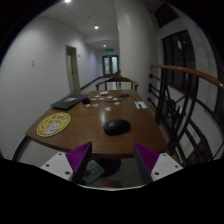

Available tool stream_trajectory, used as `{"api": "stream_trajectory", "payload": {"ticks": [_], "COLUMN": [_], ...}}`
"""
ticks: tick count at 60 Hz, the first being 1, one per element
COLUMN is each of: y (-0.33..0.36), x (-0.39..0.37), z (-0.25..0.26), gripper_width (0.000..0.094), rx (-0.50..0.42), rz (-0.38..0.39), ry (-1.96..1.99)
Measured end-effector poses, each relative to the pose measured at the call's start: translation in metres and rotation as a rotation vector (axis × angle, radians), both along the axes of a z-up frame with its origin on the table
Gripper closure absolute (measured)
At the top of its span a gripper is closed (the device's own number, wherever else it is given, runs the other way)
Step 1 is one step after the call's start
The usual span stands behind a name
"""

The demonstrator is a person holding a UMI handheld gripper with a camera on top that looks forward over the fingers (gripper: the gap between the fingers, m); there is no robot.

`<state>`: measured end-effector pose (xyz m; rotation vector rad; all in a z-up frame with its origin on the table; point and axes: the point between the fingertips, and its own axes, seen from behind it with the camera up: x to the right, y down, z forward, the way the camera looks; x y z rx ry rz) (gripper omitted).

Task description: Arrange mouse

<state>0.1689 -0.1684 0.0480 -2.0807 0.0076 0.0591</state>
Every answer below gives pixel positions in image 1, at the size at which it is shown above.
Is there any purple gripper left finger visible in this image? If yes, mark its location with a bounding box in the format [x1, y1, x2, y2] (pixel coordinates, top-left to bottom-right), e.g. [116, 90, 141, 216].
[66, 142, 92, 183]

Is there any dark window frame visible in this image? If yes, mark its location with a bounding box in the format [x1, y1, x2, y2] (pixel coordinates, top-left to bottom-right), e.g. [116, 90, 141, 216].
[162, 30, 196, 90]

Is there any dark closed laptop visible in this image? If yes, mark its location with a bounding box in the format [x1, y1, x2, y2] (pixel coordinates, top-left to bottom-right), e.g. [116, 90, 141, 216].
[51, 94, 89, 110]

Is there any black computer mouse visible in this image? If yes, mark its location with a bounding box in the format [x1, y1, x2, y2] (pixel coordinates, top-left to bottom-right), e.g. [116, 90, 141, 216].
[103, 119, 131, 136]

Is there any wooden stair handrail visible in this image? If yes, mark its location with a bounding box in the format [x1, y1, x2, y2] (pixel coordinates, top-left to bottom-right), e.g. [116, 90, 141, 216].
[150, 64, 224, 92]

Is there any glass double door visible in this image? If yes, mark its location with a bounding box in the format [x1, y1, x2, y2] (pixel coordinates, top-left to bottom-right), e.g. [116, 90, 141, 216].
[102, 55, 119, 76]

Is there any black cable bundle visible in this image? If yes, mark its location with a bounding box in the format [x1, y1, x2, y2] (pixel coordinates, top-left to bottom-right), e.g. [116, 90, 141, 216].
[119, 92, 133, 101]

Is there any wooden chair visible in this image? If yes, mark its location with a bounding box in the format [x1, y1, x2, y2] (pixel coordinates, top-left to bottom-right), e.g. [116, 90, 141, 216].
[95, 71, 139, 90]

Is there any small black box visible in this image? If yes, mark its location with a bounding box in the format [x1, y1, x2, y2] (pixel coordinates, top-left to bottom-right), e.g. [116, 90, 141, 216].
[82, 97, 90, 104]

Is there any yellow round mouse pad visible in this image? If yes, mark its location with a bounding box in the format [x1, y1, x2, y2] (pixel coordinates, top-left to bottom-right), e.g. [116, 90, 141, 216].
[36, 112, 71, 138]

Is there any side room door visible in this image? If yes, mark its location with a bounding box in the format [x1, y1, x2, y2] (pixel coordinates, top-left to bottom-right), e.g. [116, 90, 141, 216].
[65, 46, 80, 92]

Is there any green object under table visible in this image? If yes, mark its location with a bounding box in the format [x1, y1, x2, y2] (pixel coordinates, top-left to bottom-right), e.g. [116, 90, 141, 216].
[82, 160, 104, 184]

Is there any white paper booklet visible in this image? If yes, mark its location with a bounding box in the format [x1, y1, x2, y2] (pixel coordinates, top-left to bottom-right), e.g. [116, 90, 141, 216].
[135, 101, 147, 109]

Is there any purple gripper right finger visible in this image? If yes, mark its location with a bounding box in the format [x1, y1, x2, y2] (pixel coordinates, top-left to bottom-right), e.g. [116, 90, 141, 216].
[133, 143, 159, 184]

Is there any black metal railing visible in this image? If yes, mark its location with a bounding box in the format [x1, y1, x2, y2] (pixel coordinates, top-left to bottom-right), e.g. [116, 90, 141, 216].
[148, 68, 224, 167]

